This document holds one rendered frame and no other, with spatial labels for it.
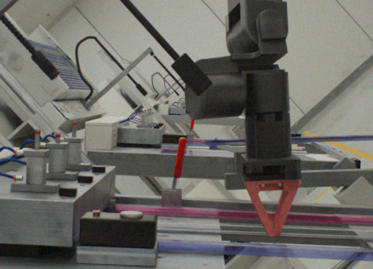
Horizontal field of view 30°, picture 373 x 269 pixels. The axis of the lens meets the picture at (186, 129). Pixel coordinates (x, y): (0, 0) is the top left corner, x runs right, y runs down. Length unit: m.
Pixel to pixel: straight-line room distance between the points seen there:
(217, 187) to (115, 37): 3.60
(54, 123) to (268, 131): 1.06
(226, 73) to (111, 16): 7.78
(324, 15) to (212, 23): 1.36
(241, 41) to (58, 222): 0.32
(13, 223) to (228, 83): 0.29
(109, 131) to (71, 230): 1.33
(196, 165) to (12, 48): 0.61
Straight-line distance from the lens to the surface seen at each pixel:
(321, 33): 8.62
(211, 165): 1.84
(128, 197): 1.07
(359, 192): 1.35
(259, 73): 0.84
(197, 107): 0.81
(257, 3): 0.86
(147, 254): 0.70
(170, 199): 1.04
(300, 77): 8.55
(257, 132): 0.84
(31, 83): 1.99
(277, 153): 0.84
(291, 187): 0.85
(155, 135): 2.15
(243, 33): 0.85
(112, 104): 5.42
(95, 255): 0.71
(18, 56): 2.00
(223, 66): 0.83
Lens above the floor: 1.13
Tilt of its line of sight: 1 degrees down
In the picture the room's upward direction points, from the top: 42 degrees counter-clockwise
